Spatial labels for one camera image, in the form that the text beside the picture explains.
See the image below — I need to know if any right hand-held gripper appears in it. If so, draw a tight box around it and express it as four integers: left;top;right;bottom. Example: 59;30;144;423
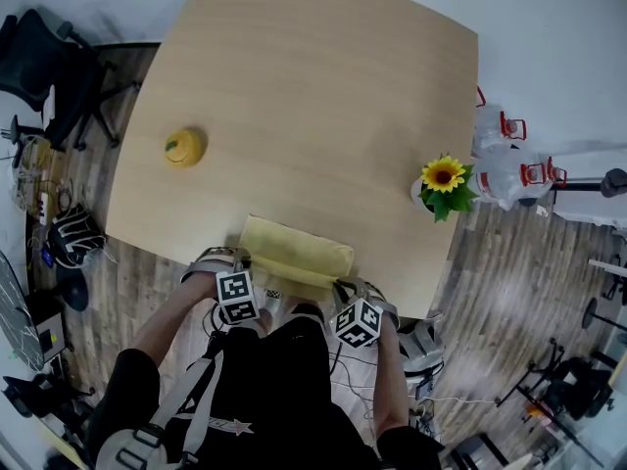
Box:
328;277;401;350

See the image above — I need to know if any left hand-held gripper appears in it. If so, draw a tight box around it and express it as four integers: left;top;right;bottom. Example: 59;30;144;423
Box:
179;246;261;325

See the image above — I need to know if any yellow cloth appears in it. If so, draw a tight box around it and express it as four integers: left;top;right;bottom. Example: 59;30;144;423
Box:
238;213;356;302

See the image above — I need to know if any person's right forearm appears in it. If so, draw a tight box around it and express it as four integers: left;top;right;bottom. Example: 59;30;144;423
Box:
374;318;410;435

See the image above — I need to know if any person's left forearm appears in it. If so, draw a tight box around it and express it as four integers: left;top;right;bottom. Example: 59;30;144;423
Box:
121;279;221;361

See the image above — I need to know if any person's bare leg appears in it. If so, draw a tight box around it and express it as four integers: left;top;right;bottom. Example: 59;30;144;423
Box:
259;308;293;337

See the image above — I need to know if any grey white floor device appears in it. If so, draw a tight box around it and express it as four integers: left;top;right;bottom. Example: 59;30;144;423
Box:
396;313;447;374

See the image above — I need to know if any person's black clothing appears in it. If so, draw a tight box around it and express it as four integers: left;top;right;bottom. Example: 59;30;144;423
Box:
85;315;445;470

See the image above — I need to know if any sunflower in white pot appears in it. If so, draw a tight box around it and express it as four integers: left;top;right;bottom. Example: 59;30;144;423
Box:
410;153;480;223

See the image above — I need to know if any black white striped bag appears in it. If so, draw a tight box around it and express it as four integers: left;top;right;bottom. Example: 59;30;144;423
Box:
46;203;108;268

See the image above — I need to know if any black round stand base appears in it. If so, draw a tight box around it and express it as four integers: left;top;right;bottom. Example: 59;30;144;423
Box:
57;269;89;311

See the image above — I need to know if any grey box device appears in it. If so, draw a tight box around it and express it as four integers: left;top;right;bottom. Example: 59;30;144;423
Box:
33;313;68;361

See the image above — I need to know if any black marble round table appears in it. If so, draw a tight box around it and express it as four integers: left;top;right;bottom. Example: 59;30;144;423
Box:
0;250;45;372

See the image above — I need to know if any black round-base stool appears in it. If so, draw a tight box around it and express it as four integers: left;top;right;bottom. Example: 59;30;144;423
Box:
582;297;627;335

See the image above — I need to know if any black folding stand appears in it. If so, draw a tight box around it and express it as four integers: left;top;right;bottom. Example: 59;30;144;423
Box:
494;338;616;423

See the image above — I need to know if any black router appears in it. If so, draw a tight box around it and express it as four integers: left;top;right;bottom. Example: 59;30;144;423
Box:
2;114;28;168

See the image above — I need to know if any black coat rack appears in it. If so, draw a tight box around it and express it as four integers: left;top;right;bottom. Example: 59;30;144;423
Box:
518;167;627;208

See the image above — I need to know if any black office chair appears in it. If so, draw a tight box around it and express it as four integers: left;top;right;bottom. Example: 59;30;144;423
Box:
0;8;143;152

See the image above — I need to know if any white floor cable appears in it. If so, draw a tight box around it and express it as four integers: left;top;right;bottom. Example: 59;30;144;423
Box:
430;395;496;405

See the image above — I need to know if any grey strap bag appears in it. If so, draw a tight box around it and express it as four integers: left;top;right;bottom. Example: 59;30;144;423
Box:
95;308;324;470

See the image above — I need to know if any wire basket with cables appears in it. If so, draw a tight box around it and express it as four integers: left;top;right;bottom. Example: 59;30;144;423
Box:
10;134;55;205

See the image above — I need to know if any white shelf frame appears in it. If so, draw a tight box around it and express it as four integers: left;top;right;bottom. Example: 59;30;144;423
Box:
587;258;627;281

